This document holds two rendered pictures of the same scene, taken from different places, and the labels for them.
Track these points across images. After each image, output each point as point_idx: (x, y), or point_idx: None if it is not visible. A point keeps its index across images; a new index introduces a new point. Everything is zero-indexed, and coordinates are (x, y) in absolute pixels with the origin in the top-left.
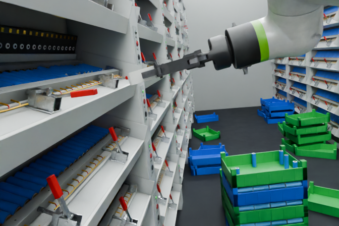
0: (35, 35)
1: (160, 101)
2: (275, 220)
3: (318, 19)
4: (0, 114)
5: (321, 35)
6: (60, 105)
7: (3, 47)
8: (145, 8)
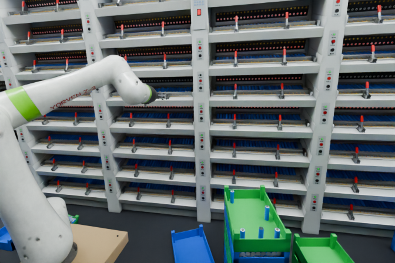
0: (164, 77)
1: (278, 124)
2: None
3: (116, 89)
4: None
5: (121, 97)
6: None
7: (153, 81)
8: (316, 37)
